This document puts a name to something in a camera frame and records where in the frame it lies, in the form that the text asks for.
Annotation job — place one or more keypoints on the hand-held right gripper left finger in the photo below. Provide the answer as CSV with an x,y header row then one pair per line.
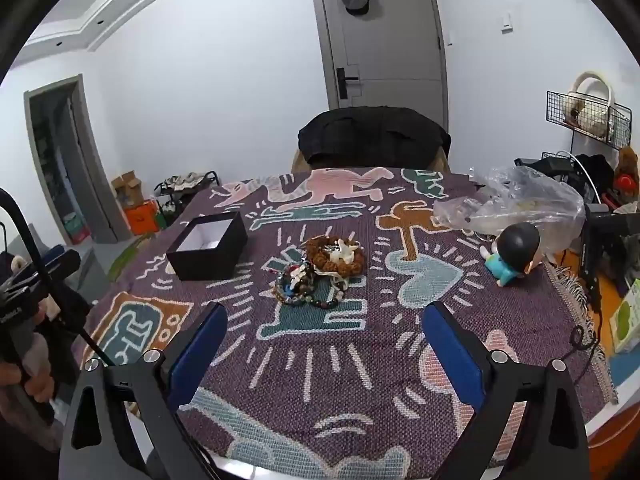
x,y
200,345

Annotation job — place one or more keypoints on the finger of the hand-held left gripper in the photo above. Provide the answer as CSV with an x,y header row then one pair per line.
x,y
57,262
22,287

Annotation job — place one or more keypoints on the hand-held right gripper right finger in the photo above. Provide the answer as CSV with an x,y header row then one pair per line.
x,y
450,350

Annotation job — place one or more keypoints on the black box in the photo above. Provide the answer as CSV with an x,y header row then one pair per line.
x,y
210,255

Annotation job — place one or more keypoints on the pile of mixed jewelry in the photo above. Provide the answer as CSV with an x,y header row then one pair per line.
x,y
300,287

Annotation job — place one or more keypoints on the white carved pendant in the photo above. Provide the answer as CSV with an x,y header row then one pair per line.
x,y
346,252

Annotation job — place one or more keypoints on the person's left hand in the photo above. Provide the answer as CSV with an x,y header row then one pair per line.
x,y
39,386

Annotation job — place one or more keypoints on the black metal pole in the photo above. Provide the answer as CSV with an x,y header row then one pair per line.
x,y
95,347

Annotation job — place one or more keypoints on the orange box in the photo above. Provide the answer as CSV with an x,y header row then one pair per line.
x,y
141,217

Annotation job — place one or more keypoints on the printed blanket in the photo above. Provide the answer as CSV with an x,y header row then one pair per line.
x,y
350,360

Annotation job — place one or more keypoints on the cardboard box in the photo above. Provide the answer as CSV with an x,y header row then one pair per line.
x,y
125,187

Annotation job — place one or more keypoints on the black-haired doll figure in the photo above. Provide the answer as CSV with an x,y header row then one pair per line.
x,y
517,245

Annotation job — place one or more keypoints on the black shoe rack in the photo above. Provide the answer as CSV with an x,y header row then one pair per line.
x,y
172,195

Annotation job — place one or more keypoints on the clear plastic bag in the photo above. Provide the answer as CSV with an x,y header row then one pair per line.
x,y
525,200

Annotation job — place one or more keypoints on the green and white box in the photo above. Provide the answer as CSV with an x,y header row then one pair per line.
x,y
627,317

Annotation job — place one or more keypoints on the black stand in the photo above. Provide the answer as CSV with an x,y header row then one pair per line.
x,y
607,240

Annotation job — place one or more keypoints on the black bag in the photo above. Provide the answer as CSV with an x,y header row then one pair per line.
x,y
595,172

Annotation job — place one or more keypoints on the brown plush toy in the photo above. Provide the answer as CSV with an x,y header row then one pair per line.
x,y
627,170

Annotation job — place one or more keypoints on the white handbag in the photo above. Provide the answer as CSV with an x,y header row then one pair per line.
x,y
592,115

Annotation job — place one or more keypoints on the grey door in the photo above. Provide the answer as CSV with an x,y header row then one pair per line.
x,y
390,35

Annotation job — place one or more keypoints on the grey doorway frame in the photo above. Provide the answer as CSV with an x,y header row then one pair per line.
x,y
85,160

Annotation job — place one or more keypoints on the white wall switch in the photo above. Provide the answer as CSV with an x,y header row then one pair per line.
x,y
506,22

